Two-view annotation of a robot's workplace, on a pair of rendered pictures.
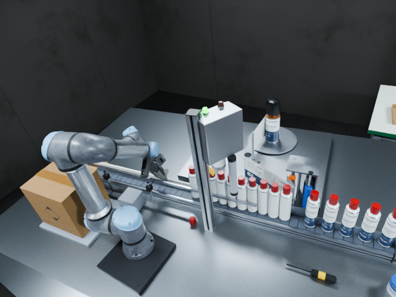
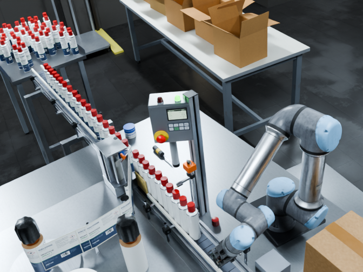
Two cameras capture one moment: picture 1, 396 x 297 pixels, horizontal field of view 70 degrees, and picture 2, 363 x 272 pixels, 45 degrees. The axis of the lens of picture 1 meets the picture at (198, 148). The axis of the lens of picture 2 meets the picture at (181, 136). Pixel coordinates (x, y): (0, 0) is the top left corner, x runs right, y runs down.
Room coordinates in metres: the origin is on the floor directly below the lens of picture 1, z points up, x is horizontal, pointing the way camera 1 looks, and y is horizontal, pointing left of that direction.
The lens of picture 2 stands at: (2.21, 0.70, 2.41)
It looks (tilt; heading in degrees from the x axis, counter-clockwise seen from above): 37 degrees down; 210
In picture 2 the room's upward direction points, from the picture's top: 8 degrees counter-clockwise
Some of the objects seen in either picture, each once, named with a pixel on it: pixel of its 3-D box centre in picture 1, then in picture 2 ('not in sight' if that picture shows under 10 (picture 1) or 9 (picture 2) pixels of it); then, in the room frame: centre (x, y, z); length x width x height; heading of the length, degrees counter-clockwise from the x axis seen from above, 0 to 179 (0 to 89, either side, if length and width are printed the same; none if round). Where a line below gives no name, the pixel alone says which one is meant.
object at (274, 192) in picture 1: (274, 200); (144, 171); (0.89, -0.31, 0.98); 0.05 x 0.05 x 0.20
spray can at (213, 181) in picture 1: (213, 185); (178, 208); (1.05, -0.05, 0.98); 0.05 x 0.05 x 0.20
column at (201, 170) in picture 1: (203, 179); (197, 158); (0.91, 0.00, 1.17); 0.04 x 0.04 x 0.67; 60
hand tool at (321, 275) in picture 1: (309, 271); (163, 155); (0.60, -0.38, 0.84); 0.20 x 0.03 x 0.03; 60
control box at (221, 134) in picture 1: (218, 132); (172, 117); (0.93, -0.09, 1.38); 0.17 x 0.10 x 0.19; 115
